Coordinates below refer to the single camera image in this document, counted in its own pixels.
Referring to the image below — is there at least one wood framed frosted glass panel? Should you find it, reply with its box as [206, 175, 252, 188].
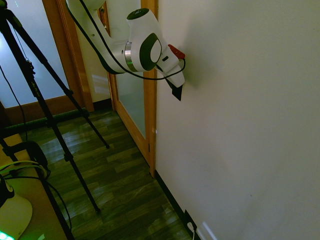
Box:
[0, 0, 96, 129]

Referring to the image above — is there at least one white plug with cable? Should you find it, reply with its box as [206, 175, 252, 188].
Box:
[186, 221, 199, 240]

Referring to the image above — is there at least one black camera tripod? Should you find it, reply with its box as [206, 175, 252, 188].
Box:
[0, 4, 111, 240]

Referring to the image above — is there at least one dark wall outlet plate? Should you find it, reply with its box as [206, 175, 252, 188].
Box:
[183, 209, 198, 233]

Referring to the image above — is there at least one red wrist camera mount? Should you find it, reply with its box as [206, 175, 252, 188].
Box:
[167, 44, 186, 60]

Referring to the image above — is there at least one black C-clamp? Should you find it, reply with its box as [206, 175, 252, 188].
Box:
[1, 140, 49, 176]

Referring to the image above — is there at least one dark light switch plate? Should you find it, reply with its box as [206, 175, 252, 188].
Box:
[171, 84, 183, 102]

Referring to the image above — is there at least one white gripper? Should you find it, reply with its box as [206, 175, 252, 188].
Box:
[162, 63, 186, 90]

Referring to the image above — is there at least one grey cable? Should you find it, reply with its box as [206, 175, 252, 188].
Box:
[0, 163, 47, 176]

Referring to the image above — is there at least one yellow cable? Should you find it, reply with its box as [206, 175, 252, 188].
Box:
[0, 159, 49, 180]

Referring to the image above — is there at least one wooden door frame post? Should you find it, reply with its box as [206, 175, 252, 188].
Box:
[140, 0, 159, 179]

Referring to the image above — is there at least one thin black hanging cable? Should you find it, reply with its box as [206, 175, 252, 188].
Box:
[0, 64, 29, 141]

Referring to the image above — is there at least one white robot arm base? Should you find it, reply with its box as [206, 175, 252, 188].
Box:
[0, 172, 34, 240]

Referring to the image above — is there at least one black baseboard strip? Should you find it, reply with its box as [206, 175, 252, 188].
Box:
[154, 169, 201, 240]

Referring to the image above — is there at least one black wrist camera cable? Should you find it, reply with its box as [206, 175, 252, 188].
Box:
[79, 0, 187, 82]

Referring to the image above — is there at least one wooden door with frosted glass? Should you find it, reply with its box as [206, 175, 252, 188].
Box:
[99, 0, 151, 173]

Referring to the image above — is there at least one black cable on table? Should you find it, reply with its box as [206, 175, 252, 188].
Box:
[3, 174, 74, 235]

